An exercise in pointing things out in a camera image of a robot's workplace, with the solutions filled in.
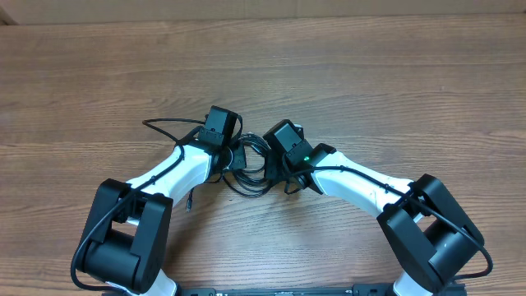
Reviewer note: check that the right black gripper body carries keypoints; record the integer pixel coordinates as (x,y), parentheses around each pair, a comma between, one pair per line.
(272,172)

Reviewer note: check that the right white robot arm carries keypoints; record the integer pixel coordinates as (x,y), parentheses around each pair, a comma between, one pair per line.
(428,231)

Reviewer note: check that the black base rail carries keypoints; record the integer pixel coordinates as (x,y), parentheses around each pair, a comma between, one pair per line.
(287,291)

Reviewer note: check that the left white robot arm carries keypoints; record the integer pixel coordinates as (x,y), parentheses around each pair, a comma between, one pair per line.
(123,243)

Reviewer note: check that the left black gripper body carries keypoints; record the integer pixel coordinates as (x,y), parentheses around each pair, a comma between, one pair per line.
(237,158)

